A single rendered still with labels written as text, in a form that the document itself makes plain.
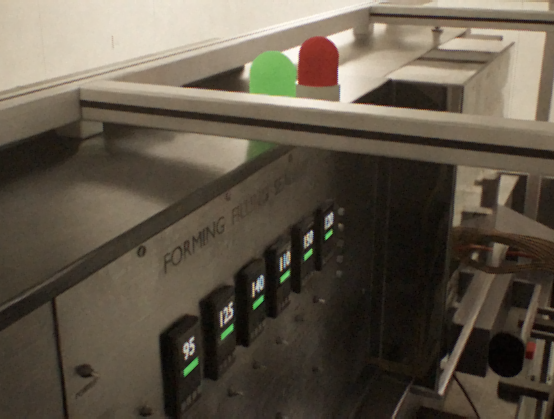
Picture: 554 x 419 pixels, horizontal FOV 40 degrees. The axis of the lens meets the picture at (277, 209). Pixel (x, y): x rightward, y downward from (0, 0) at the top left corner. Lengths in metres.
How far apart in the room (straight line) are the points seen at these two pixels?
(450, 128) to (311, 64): 0.39
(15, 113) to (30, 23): 3.83
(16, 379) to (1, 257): 0.09
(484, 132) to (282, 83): 0.31
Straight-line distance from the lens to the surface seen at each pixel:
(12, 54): 4.54
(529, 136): 0.69
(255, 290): 0.88
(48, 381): 0.62
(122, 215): 0.65
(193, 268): 0.76
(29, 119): 0.83
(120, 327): 0.67
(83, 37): 5.00
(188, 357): 0.77
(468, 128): 0.70
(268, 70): 0.92
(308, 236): 1.01
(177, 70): 1.05
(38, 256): 0.58
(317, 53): 1.05
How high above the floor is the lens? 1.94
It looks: 20 degrees down
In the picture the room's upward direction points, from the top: straight up
